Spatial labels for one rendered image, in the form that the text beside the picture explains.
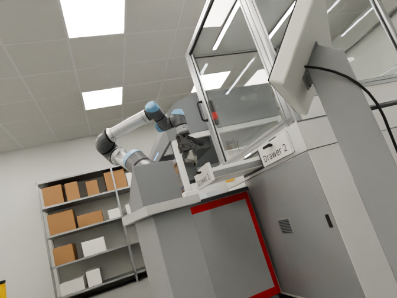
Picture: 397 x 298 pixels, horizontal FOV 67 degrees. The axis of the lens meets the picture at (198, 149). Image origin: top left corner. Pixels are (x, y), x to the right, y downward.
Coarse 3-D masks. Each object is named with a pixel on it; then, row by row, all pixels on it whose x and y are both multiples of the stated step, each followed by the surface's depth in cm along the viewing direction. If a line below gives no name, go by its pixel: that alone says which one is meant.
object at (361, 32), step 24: (264, 0) 163; (288, 0) 168; (336, 0) 179; (360, 0) 185; (264, 24) 157; (336, 24) 172; (360, 24) 178; (384, 24) 184; (360, 48) 172; (384, 48) 177; (360, 72) 166; (384, 72) 171
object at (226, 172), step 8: (248, 160) 176; (256, 160) 178; (216, 168) 170; (224, 168) 171; (232, 168) 172; (240, 168) 173; (248, 168) 175; (256, 168) 181; (216, 176) 168; (224, 176) 172; (232, 176) 185
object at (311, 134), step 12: (384, 108) 160; (396, 108) 163; (312, 120) 144; (324, 120) 146; (396, 120) 160; (288, 132) 149; (300, 132) 140; (312, 132) 142; (324, 132) 144; (264, 144) 171; (300, 144) 142; (312, 144) 140; (324, 144) 142; (252, 156) 189; (288, 156) 153; (264, 168) 176; (240, 180) 208
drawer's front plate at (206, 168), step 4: (204, 164) 171; (208, 164) 167; (200, 168) 178; (204, 168) 172; (208, 168) 166; (204, 172) 173; (208, 172) 168; (212, 172) 166; (196, 176) 189; (200, 176) 181; (204, 176) 175; (212, 176) 165; (196, 180) 190; (204, 180) 176; (208, 180) 171; (212, 180) 165; (200, 184) 185; (204, 184) 178; (208, 184) 174; (200, 188) 186
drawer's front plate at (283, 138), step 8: (280, 136) 153; (288, 136) 149; (272, 144) 160; (280, 144) 154; (288, 144) 148; (264, 152) 169; (272, 152) 162; (288, 152) 149; (264, 160) 171; (272, 160) 163
